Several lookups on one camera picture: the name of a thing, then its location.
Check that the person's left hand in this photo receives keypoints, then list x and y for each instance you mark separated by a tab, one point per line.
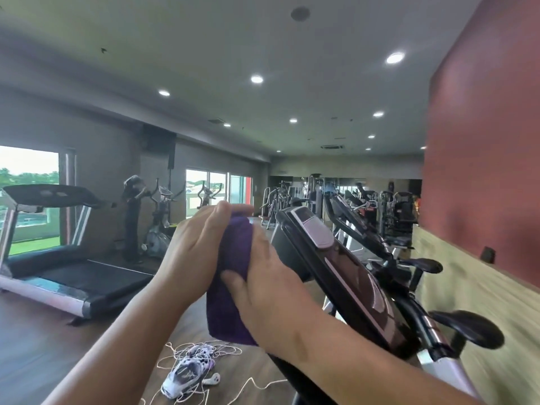
192	248

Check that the row of gym machines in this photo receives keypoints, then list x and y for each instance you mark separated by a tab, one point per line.
363	206

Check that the black elliptical trainer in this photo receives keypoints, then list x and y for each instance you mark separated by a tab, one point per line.
206	197
134	219

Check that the black exercise bike console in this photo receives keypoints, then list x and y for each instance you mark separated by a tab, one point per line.
337	274

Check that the person's right thumb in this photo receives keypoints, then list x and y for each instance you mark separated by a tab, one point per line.
237	279

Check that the black silver treadmill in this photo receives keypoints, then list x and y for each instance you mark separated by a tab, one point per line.
55	257

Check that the white patterned sneaker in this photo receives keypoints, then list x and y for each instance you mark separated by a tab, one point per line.
187	369

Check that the person's right forearm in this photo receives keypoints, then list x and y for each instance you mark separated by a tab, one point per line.
375	366

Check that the white grey exercise bike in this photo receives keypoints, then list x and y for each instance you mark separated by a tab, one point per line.
159	231

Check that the person's left forearm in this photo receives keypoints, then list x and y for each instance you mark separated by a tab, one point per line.
107	339

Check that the person's right hand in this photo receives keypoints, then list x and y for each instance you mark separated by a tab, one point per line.
270	291

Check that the purple cloth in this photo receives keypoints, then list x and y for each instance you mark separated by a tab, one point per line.
230	278

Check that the person's left fingers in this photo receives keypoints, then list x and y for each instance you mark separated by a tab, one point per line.
230	208

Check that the round ceiling speaker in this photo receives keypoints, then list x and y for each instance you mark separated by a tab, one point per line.
300	13

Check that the black wall socket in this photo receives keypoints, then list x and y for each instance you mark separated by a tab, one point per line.
488	254

